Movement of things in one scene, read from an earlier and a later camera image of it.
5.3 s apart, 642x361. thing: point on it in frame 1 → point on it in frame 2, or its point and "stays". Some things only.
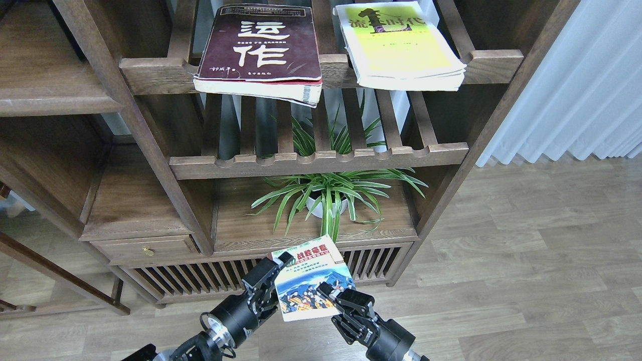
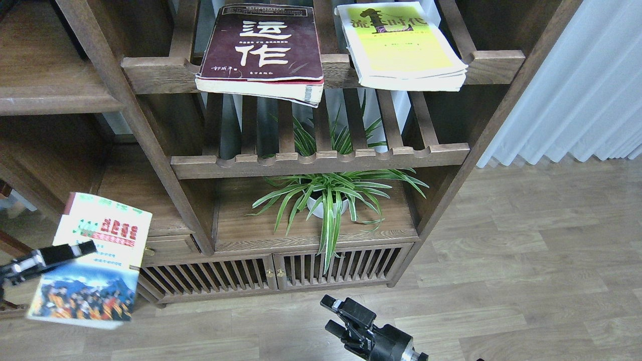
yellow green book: (398, 45) stays
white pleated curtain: (583, 93) stays
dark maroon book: (265, 50) stays
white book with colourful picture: (298, 278) → (98, 289)
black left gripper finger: (262, 272) → (36, 258)
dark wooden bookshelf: (103, 128) stays
